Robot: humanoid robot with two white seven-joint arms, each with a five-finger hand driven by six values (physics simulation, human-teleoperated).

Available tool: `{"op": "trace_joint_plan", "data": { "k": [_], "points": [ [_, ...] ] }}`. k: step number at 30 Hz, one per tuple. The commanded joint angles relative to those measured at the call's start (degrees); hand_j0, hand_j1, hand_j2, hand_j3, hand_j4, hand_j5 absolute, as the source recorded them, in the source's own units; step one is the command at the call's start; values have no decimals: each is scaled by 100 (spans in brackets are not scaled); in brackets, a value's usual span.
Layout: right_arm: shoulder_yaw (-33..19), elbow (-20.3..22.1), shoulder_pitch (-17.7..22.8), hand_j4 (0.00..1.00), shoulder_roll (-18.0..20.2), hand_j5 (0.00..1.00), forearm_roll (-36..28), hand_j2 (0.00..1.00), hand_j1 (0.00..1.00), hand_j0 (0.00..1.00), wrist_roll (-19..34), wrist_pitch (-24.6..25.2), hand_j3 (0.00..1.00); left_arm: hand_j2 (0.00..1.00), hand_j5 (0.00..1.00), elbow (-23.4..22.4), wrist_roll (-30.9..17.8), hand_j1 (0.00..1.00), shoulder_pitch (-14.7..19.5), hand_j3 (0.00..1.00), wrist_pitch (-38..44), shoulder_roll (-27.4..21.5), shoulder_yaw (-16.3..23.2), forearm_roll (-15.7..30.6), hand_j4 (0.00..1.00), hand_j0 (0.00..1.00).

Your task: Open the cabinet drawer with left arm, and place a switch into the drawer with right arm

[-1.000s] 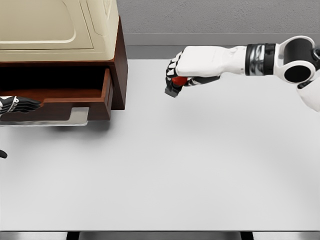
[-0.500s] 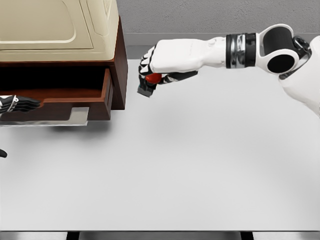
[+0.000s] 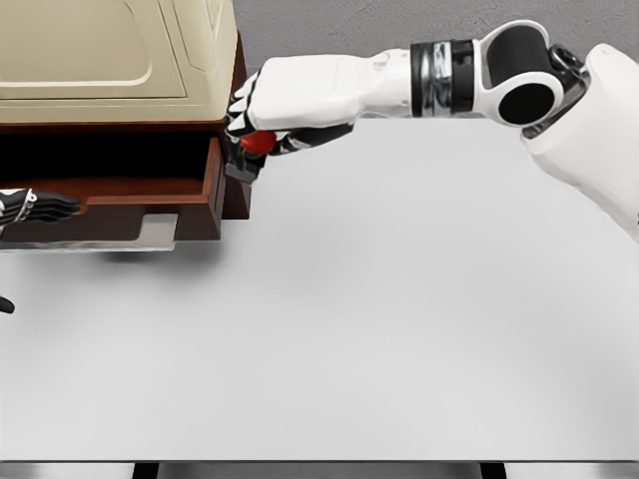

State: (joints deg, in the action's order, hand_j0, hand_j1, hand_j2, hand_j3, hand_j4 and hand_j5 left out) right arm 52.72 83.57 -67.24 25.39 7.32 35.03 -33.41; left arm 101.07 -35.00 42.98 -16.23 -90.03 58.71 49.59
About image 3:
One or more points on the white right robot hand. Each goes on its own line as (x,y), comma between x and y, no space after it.
(299,95)

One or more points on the red button switch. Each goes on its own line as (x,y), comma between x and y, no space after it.
(252,152)

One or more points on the brown cabinet drawer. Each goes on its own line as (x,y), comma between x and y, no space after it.
(150,209)

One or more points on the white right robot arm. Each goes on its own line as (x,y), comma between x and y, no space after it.
(499,85)

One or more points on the brown cabinet with cream top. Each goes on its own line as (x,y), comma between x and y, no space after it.
(120,65)

